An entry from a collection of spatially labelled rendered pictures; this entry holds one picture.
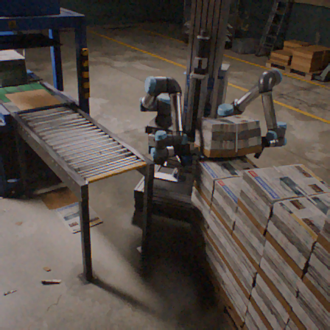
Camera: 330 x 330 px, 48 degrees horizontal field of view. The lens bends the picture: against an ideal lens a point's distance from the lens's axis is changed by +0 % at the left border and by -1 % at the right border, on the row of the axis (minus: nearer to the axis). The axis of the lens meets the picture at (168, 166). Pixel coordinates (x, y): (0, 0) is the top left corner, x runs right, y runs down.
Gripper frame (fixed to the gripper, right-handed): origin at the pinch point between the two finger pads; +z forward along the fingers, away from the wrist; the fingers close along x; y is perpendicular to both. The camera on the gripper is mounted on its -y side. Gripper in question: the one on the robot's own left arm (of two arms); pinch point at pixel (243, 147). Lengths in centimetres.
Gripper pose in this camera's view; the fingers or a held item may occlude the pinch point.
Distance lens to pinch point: 278.8
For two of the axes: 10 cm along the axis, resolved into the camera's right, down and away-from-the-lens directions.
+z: -9.5, 1.0, -2.9
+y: -0.3, -9.7, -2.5
